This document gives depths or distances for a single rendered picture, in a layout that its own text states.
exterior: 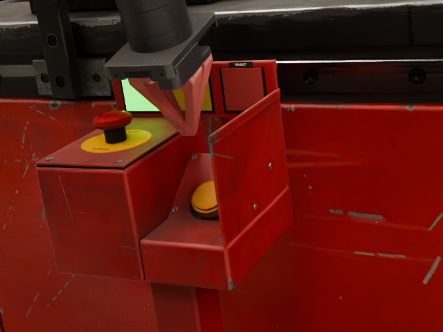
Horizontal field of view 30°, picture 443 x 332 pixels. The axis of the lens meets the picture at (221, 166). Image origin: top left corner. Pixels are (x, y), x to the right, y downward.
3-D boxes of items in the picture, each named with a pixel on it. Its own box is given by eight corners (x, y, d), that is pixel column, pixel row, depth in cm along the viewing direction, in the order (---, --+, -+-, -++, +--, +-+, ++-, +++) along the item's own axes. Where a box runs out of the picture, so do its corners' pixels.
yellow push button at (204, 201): (194, 222, 83) (185, 210, 81) (204, 190, 84) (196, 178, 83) (227, 224, 81) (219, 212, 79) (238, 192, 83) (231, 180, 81)
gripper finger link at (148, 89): (240, 108, 79) (218, 18, 75) (211, 149, 74) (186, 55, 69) (178, 108, 82) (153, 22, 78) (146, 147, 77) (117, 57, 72)
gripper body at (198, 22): (221, 29, 76) (202, -48, 72) (175, 84, 68) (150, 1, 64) (159, 32, 78) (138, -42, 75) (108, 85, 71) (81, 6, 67)
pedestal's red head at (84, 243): (55, 273, 84) (20, 103, 79) (136, 213, 98) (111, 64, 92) (232, 292, 75) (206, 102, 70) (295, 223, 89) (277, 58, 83)
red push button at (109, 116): (89, 153, 83) (84, 118, 82) (111, 140, 87) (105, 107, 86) (123, 153, 82) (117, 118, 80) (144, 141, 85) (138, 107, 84)
